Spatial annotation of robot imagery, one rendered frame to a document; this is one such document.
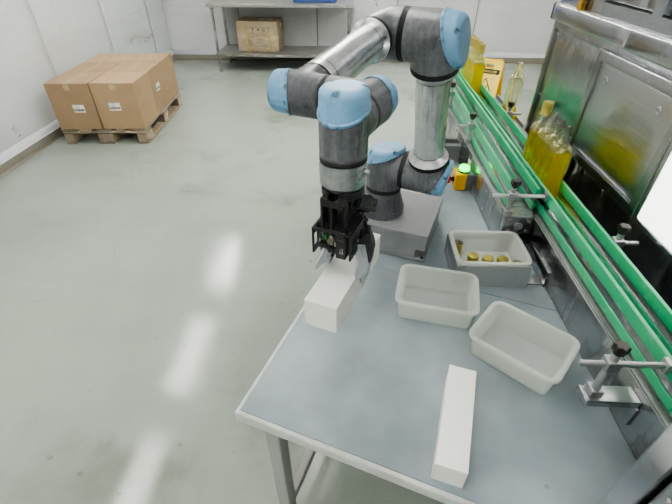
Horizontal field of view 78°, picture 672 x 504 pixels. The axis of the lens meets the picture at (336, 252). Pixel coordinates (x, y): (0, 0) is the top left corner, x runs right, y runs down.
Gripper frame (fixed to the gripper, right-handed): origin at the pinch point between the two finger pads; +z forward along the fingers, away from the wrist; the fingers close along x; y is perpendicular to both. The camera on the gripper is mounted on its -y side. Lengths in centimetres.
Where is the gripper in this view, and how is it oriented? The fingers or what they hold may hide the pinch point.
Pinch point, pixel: (346, 270)
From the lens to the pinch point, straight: 80.5
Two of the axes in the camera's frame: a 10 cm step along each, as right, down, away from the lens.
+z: 0.0, 7.9, 6.1
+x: 9.2, 2.4, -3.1
